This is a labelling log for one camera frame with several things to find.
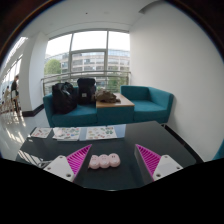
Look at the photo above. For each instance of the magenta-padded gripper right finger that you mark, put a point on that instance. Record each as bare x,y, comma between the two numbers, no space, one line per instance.
166,166

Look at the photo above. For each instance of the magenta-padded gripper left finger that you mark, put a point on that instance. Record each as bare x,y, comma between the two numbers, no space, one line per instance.
60,167

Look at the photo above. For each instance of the colourful sticker sheet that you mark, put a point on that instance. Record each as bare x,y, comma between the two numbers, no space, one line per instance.
101,132
66,133

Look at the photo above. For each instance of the small sticker sheet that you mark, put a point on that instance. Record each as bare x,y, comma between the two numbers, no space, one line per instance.
41,132

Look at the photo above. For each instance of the teal chair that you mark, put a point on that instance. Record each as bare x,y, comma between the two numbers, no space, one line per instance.
220,151

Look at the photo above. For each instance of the teal sofa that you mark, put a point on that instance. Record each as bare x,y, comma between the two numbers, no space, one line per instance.
146,106

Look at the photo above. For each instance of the black bag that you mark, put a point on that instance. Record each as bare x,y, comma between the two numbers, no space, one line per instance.
62,97

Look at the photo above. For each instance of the black backpack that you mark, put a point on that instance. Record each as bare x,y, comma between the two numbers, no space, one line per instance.
86,90

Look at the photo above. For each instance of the wooden side table top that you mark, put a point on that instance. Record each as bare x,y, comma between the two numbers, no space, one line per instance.
116,101

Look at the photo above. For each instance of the tan cloth bag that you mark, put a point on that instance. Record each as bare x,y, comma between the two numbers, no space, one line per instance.
106,96

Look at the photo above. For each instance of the person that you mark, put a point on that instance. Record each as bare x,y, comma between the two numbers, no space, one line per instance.
6,93
14,87

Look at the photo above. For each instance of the metal window railing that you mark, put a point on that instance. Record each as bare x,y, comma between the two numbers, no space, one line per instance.
113,74

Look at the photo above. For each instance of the large window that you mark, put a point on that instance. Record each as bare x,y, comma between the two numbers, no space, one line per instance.
90,56

